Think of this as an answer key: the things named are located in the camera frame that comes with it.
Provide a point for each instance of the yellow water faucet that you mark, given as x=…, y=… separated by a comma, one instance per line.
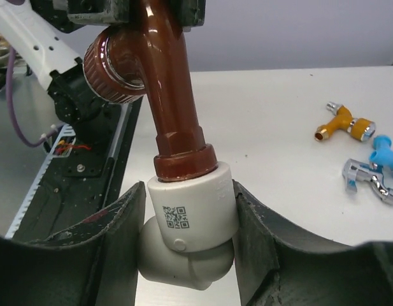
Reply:
x=360, y=129

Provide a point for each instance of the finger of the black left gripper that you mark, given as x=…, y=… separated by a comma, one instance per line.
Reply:
x=190, y=13
x=98, y=13

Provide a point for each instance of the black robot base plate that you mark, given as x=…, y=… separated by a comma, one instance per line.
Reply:
x=91, y=179

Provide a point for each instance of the white elbow pipe fitting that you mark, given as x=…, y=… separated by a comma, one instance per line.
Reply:
x=188, y=242

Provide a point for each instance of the chrome water faucet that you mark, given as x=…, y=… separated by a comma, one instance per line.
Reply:
x=355, y=171

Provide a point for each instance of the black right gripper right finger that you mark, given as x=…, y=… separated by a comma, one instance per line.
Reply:
x=280, y=263

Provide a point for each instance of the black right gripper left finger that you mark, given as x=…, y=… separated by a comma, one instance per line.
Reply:
x=92, y=262

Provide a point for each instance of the brown water faucet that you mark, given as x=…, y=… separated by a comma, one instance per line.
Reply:
x=148, y=56

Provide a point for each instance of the blue water faucet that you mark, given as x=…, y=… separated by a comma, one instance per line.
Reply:
x=382, y=153

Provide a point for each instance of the grey slotted cable duct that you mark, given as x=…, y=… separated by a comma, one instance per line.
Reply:
x=39, y=207

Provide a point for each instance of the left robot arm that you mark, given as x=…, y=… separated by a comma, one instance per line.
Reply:
x=54, y=48

